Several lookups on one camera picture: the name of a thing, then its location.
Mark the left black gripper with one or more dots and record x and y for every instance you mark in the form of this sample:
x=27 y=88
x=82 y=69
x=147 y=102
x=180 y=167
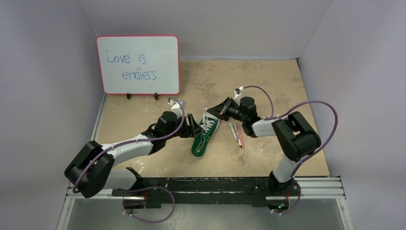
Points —
x=193 y=130

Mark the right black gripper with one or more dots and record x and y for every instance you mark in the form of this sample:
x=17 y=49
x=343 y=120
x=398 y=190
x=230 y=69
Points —
x=225 y=109

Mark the white shoelace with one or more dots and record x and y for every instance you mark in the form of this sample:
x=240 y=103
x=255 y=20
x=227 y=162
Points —
x=208 y=123

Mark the green canvas sneaker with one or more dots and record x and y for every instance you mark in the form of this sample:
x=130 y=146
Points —
x=200 y=144

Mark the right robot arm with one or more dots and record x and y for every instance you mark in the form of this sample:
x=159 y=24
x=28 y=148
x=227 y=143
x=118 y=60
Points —
x=295 y=135

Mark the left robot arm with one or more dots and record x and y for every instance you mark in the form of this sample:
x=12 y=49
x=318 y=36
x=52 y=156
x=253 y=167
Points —
x=91 y=167

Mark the white marker pen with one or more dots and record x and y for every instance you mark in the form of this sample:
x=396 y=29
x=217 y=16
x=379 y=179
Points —
x=233 y=131

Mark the grey marker pen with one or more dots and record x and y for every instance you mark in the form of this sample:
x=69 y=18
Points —
x=237 y=135

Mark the orange marker pen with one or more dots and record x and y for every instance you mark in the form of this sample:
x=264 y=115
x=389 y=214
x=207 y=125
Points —
x=243 y=146

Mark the red framed whiteboard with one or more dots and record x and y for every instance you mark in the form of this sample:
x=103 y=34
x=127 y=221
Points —
x=139 y=64

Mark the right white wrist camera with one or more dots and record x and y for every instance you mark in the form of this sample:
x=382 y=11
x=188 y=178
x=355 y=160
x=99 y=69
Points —
x=238 y=94

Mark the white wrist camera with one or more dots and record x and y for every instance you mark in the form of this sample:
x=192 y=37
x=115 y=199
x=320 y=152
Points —
x=238 y=94
x=177 y=107

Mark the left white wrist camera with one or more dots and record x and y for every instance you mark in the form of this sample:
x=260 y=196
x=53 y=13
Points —
x=177 y=107

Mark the black aluminium base frame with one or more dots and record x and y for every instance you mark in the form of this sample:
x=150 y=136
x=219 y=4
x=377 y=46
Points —
x=152 y=192

